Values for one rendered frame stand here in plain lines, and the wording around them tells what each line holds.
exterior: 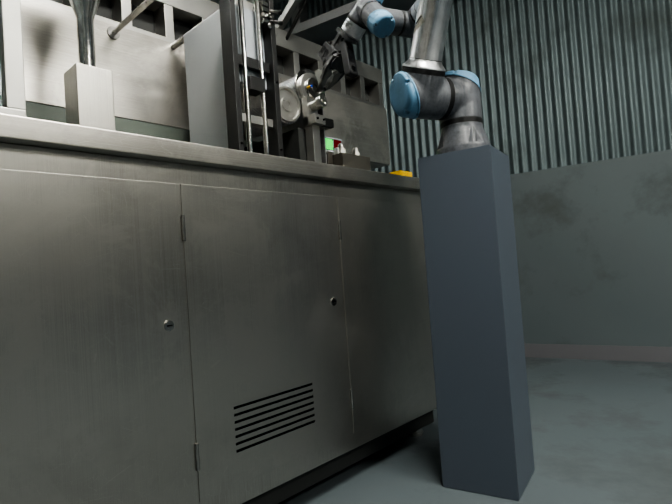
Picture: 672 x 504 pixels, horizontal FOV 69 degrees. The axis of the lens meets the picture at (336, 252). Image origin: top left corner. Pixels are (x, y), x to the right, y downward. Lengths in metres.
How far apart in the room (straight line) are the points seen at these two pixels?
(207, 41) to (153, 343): 1.03
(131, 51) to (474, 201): 1.20
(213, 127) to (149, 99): 0.28
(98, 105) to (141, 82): 0.42
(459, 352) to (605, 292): 1.82
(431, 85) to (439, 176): 0.24
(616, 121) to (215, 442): 2.66
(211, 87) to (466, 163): 0.83
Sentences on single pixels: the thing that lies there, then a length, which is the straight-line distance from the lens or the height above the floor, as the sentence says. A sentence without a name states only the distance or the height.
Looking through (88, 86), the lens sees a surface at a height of 1.11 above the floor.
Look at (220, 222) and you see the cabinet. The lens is 1.14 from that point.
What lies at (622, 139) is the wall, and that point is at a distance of 3.14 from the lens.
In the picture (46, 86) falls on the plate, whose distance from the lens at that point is 1.71.
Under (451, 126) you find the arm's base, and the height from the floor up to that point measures 0.98.
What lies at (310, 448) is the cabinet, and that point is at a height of 0.16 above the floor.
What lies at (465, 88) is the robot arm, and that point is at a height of 1.07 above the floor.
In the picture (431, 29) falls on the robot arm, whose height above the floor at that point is 1.19.
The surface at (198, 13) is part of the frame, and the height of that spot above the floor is 1.59.
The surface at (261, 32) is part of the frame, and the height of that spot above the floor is 1.31.
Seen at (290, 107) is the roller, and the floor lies 1.16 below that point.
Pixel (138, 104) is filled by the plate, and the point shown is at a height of 1.19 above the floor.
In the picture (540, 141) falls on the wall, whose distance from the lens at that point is 3.19.
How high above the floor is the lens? 0.61
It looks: 2 degrees up
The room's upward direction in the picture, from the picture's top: 4 degrees counter-clockwise
